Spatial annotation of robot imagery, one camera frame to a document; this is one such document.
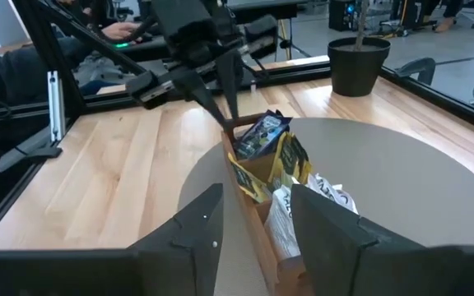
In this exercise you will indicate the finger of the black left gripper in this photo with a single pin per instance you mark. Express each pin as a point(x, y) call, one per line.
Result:
point(196, 88)
point(229, 78)

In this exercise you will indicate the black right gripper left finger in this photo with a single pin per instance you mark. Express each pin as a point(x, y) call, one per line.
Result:
point(187, 255)

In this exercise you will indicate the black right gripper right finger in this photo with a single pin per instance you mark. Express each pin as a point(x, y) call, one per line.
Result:
point(331, 255)

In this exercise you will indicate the wooden tea organizer box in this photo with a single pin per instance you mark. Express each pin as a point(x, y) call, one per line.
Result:
point(288, 275)

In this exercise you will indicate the dark blue blackcurrant tea packet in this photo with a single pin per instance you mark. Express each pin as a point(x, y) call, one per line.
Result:
point(261, 135)

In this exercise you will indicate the black tripod stand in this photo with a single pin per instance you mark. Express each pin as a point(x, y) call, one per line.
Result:
point(286, 42)

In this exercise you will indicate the person's hand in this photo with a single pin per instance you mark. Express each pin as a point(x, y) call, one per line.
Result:
point(119, 30)

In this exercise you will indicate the black computer tower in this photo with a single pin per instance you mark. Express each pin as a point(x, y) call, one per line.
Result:
point(340, 18)

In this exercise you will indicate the black plant pot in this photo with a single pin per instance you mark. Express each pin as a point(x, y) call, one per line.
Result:
point(356, 74)

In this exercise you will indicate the silver aluminium profile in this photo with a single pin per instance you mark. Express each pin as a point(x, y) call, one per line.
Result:
point(56, 107)

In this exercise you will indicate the person's foot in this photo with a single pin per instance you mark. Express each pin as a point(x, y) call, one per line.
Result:
point(447, 24)

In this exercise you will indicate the black aluminium table frame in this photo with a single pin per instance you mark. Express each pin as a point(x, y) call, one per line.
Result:
point(48, 49)

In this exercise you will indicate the black frame foot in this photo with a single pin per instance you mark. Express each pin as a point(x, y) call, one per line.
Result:
point(23, 154)
point(420, 66)

